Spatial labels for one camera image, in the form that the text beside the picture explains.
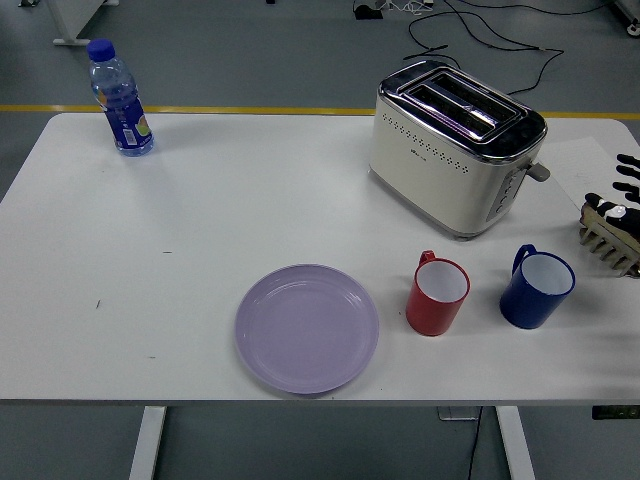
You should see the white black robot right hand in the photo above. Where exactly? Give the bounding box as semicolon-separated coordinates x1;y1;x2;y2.
584;153;640;227

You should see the cream and chrome toaster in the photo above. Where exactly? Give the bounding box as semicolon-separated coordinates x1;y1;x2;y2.
368;59;552;242

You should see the purple plate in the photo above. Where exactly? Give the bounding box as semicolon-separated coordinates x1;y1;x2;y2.
234;263;380;396

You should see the wooden bread rack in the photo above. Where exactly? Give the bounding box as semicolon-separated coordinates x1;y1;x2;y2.
578;224;640;279

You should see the white paper sheet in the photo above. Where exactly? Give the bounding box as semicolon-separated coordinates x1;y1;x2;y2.
537;134;640;211

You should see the blue mug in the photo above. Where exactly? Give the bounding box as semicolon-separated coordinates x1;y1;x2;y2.
499;243;576;330

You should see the black table control panel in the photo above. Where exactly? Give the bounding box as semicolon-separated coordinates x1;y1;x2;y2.
592;405;640;420

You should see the red mug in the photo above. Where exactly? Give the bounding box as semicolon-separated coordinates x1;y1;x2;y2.
405;249;472;337

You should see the white table leg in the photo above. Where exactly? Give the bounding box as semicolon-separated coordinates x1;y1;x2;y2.
494;405;536;480
128;405;167;480

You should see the yellow floor tape line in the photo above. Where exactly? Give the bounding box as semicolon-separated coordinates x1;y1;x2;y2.
0;103;640;121

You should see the blue-capped water bottle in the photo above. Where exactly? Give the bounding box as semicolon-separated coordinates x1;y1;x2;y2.
86;38;156;158

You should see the black floor cable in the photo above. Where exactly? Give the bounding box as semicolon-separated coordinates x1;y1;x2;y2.
442;0;566;97
403;0;609;69

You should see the grey under-table bracket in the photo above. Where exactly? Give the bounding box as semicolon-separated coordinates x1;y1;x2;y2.
436;405;482;422

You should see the black under-table cable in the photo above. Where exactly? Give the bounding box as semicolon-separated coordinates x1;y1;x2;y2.
467;407;482;480

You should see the white cable bundle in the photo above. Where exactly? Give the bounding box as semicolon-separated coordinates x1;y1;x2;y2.
384;0;435;14

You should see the white desk frame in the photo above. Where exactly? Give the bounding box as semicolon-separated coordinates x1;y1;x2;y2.
18;0;121;47

